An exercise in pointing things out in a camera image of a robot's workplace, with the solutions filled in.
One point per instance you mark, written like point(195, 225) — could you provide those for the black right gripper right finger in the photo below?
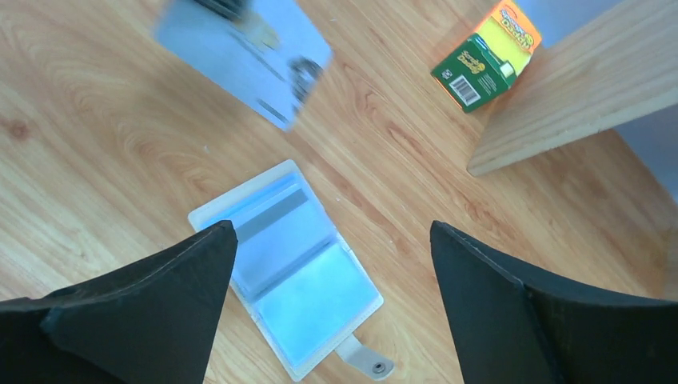
point(514, 322)

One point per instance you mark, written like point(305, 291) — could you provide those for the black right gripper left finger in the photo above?
point(152, 321)

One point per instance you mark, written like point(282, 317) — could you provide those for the grey translucent card holder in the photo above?
point(294, 273)

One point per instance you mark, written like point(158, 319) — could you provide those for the yellow green juice carton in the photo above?
point(488, 62)

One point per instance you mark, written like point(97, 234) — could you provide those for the wooden shelf unit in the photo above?
point(620, 66)

